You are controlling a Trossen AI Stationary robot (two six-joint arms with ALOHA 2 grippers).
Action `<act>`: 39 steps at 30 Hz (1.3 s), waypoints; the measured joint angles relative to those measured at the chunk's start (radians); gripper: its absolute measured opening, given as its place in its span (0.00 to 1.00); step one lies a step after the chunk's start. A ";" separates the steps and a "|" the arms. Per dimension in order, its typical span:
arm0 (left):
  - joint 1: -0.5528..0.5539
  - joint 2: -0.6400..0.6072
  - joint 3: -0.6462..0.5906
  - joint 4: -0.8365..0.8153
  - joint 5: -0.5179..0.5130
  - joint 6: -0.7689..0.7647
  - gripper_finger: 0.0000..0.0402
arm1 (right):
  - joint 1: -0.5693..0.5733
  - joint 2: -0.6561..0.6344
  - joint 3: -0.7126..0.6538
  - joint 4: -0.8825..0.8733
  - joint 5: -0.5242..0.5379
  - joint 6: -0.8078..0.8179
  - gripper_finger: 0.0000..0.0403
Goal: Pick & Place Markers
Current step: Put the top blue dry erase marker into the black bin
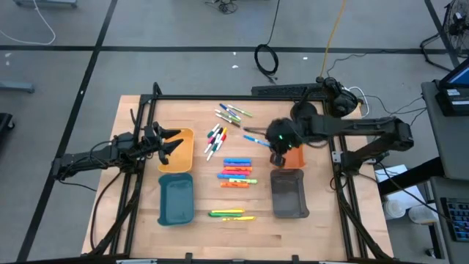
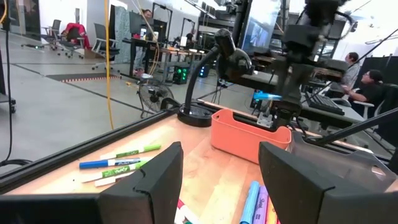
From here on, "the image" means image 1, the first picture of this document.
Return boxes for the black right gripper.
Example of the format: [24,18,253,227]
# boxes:
[243,117,306,166]

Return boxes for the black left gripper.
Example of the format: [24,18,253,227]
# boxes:
[141,121,185,166]

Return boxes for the blue thin marker pen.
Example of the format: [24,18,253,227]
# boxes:
[218,103,242,120]
[243,134,272,147]

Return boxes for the black thin marker pen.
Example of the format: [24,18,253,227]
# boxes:
[215,113,242,128]

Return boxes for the green slim highlighter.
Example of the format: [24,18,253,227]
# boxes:
[207,212,243,219]

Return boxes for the yellow plastic bin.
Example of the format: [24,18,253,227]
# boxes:
[157,127,195,174]

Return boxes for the black power strip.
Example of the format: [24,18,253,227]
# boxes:
[251,83,320,98]

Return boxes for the orange plastic bin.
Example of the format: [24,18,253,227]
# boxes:
[282,144,307,170]

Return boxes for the teal plastic bin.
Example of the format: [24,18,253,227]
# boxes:
[157,172,195,227]

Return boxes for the grey translucent plastic bin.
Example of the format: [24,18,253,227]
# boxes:
[270,168,311,219]

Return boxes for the black gooseneck desk lamp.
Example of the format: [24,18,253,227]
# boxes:
[290,76,360,128]

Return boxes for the white paper sheet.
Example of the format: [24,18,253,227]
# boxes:
[373,164,428,210]

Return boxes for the white lidded cup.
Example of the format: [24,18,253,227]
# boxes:
[382,199,406,221]

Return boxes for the black desk support beam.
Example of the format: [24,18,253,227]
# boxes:
[377,156,445,197]

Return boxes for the grey furniture foot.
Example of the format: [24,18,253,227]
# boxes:
[0,81,36,95]

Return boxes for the black wheeled object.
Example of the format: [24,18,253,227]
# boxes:
[0,112,16,142]

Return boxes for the clear plastic container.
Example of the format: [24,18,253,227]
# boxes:
[407,204,439,225]

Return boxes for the grey furniture base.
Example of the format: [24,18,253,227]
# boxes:
[13,0,78,9]

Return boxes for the black box with labels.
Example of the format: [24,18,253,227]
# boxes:
[434,87,469,117]

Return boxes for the grey desk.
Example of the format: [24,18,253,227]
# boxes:
[420,79,469,260]

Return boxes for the large monitor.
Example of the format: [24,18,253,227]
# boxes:
[437,57,469,89]

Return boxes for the black keyboard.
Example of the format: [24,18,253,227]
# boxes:
[440,197,469,243]

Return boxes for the black floor fan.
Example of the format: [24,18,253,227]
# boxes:
[419,0,469,73]

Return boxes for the black aluminium table frame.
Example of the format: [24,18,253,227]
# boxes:
[81,81,396,264]

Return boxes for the black coiled floor cable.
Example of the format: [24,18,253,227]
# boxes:
[254,0,281,86]

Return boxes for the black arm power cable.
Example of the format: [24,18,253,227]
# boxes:
[89,171,124,251]

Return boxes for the yellow hanging cable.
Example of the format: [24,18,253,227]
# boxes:
[320,0,347,79]

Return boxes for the black cable tangle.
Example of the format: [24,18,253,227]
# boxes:
[204,0,240,15]

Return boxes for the white floor cable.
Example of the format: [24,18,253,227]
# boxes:
[0,0,57,46]

